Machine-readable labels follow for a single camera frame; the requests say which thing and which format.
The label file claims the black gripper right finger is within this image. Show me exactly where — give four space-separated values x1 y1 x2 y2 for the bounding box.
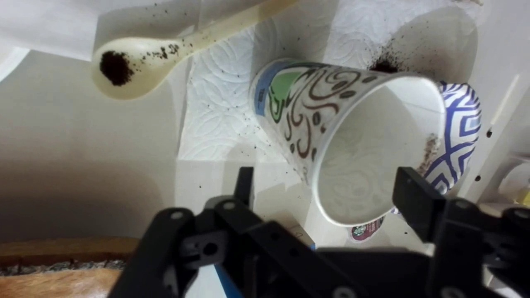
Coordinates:
392 167 530 298

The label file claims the black and white patterned bowl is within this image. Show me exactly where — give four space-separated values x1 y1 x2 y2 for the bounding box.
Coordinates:
379 79 483 197

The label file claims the patterned paper coffee cup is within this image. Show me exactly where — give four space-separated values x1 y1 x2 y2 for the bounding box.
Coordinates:
252 59 445 226

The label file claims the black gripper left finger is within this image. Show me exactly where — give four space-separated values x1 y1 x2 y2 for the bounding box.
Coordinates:
109 167 343 298

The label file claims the white paper towel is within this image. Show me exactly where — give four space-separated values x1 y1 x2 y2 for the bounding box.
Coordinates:
180 0 477 243

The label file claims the wooden bark-edged tray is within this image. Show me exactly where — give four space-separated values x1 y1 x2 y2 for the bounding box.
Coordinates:
0 236 137 298

